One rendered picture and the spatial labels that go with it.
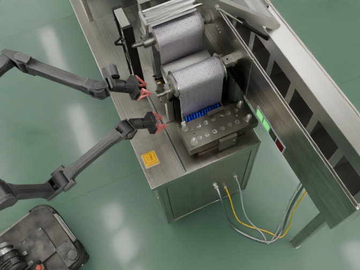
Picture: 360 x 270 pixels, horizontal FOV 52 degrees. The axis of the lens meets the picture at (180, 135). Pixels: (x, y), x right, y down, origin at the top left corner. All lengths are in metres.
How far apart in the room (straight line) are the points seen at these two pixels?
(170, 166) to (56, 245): 1.08
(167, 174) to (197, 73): 0.57
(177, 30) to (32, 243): 1.72
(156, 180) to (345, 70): 2.25
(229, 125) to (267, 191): 1.08
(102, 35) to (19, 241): 1.50
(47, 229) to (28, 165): 0.72
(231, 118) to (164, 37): 0.54
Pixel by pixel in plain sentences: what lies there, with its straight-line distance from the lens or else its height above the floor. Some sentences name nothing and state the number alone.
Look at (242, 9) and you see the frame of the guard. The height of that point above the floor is 1.82.
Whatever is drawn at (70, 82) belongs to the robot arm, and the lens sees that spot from 1.69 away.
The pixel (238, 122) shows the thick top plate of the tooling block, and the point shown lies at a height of 1.02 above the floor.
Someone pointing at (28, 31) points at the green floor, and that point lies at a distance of 4.15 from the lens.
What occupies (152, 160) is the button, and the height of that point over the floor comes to 0.92.
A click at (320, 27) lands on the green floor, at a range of 3.95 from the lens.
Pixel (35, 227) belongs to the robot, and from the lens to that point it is 2.81.
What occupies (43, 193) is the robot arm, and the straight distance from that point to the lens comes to 1.75.
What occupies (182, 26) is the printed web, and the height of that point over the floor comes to 1.39.
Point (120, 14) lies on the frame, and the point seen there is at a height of 1.44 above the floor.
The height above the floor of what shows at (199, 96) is 1.17.
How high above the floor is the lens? 2.75
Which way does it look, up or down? 62 degrees down
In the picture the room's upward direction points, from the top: 6 degrees counter-clockwise
